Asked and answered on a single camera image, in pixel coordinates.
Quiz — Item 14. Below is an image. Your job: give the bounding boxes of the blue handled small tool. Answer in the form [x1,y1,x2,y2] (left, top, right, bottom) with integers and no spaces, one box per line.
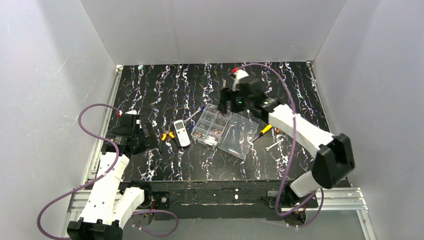
[183,105,205,130]

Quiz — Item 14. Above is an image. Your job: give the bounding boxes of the white remote control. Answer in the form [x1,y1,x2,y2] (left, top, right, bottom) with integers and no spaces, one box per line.
[173,119,191,148]

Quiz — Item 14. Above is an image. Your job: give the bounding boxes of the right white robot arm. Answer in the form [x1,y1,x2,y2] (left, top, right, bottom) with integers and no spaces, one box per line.
[218,70,355,200]

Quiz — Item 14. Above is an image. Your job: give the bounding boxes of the small silver wrench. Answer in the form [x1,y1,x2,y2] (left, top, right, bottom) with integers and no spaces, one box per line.
[265,139,285,152]

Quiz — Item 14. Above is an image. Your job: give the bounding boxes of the yellow handled screwdriver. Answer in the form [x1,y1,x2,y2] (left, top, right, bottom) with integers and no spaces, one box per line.
[252,124,273,143]

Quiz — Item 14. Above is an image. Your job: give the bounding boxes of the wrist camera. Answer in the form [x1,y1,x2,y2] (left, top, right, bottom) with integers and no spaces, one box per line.
[117,110,138,117]
[230,68,249,92]

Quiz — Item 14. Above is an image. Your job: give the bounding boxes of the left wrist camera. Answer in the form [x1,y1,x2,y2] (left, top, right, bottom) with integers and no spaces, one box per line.
[117,110,138,117]

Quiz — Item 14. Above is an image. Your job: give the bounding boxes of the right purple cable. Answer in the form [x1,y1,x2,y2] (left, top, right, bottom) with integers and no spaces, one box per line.
[240,62,325,229]

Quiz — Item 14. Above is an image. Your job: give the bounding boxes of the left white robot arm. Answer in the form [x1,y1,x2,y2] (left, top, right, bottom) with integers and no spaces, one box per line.
[66,110,158,240]

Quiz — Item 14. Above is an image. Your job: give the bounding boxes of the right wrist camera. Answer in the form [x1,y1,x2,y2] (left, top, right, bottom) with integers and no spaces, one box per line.
[230,68,249,92]

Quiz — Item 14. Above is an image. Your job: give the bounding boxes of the aluminium frame rail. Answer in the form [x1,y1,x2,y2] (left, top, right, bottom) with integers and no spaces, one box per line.
[267,187,369,211]

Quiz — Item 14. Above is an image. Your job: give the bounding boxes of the clear plastic parts box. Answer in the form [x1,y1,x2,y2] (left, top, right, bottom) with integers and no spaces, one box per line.
[191,103,259,160]

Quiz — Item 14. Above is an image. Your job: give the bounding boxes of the orange handled pliers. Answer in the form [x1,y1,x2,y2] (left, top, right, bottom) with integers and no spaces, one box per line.
[158,131,181,153]

